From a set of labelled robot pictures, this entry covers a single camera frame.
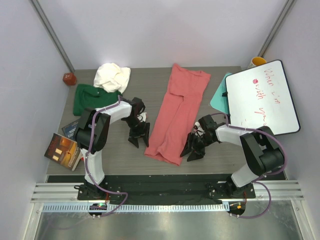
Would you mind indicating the red brown cube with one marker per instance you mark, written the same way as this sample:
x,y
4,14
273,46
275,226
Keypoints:
x,y
69,79

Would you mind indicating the perforated metal rail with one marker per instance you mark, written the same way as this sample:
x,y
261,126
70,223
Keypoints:
x,y
103,208

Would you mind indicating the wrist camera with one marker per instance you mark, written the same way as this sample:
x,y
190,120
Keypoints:
x,y
204,125
138,109

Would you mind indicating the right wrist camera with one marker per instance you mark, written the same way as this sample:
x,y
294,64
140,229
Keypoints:
x,y
204,125

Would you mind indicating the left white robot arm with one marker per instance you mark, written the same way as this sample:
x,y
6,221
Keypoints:
x,y
91,136

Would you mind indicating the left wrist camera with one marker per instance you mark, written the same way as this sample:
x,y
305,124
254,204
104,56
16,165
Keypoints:
x,y
138,109

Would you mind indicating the green t shirt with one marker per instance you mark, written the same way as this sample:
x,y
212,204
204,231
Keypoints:
x,y
88,96

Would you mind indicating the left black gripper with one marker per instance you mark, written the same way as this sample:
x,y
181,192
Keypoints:
x,y
143,132

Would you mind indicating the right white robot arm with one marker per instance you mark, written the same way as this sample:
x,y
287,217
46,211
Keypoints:
x,y
262,151

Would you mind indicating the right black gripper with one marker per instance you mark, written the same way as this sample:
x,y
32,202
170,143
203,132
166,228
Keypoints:
x,y
188,146

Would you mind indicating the yellow white paper cup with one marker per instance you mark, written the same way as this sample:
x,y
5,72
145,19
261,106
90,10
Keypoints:
x,y
256,61

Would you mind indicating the blue paperback book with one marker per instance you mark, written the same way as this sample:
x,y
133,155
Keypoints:
x,y
69,129

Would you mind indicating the white dry-erase board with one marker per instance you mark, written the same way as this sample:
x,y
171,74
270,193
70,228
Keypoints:
x,y
261,96

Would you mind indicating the white t shirt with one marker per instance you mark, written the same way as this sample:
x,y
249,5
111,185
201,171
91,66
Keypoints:
x,y
112,78

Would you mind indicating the pink t shirt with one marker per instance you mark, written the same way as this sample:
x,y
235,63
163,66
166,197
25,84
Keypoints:
x,y
177,114

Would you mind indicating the dark brown paperback book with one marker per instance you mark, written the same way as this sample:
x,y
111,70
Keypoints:
x,y
64,152

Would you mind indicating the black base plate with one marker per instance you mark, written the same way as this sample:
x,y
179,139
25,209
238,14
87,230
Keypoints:
x,y
210,186

